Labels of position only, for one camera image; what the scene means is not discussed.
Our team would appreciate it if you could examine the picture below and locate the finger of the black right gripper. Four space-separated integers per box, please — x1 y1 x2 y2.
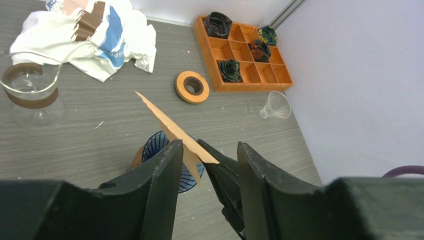
197 139 246 240

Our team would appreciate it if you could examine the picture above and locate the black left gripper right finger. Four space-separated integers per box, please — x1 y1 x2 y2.
237 142 424 240

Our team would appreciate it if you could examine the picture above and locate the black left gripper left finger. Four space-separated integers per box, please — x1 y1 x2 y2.
0 140 183 240

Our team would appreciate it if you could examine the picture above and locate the brown paper coffee filter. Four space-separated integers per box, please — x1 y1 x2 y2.
136 92 219 184

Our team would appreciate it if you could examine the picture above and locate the blue glass dripper cone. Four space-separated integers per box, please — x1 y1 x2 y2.
141 130 197 194

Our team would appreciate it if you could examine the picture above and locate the light wooden dripper ring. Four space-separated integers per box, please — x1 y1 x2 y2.
174 70 211 105

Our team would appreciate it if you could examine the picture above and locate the small glass carafe wood collar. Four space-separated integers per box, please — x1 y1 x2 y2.
0 51 66 129

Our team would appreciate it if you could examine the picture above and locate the rolled dark green tie front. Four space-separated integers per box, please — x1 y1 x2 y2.
217 59 243 83

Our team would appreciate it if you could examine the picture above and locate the orange wooden compartment tray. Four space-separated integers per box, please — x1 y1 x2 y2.
193 15 294 92

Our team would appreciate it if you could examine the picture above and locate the rolled orange floral tie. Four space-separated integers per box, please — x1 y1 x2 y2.
248 39 272 63

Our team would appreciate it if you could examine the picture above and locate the rolled green floral tie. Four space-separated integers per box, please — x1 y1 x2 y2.
258 25 278 47

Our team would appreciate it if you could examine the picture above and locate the rolled dark tie back left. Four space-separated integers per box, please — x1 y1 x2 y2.
203 11 233 39

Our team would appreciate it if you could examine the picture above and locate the crumpled white plastic bag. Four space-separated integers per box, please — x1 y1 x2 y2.
10 0 157 82

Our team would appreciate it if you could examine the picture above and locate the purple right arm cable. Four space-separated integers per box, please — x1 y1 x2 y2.
382 165 424 179

